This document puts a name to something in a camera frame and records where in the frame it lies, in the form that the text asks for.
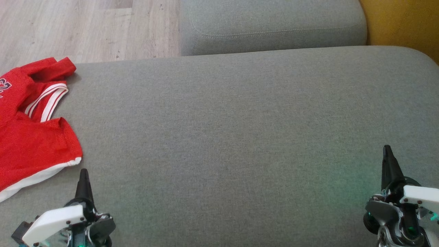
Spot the yellow sofa backrest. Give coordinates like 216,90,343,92
358,0,439,66

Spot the red shorts white stripe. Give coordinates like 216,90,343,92
0,116,83,203

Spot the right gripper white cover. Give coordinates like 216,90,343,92
364,145,439,247

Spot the small grey sofa cushion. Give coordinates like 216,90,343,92
179,0,368,56

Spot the large grey sofa seat cushion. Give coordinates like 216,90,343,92
0,46,439,247

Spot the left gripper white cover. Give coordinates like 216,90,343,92
22,168,116,247

